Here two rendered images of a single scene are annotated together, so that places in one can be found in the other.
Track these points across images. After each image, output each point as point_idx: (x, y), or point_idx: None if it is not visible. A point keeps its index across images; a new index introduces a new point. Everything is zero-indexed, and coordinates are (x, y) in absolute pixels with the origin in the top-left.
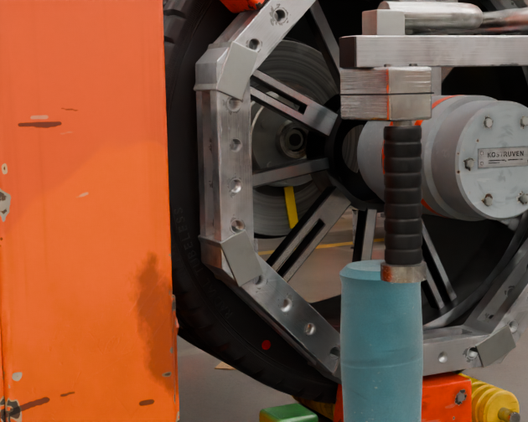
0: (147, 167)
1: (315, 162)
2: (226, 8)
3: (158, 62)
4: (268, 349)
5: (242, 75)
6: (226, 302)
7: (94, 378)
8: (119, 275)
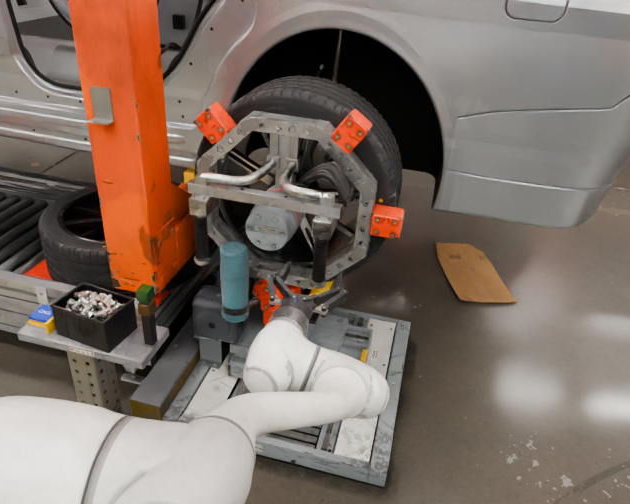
0: (139, 201)
1: None
2: None
3: (140, 171)
4: None
5: (205, 167)
6: None
7: (128, 252)
8: (133, 228)
